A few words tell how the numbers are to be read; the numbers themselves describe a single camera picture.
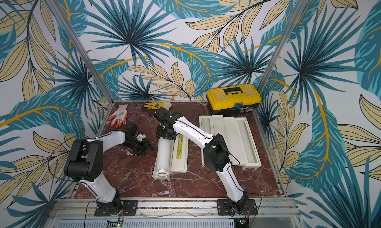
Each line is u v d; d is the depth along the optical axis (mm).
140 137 871
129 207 734
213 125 973
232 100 999
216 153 533
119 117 1070
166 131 639
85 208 748
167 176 786
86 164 474
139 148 820
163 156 772
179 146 922
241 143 897
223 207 735
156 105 1134
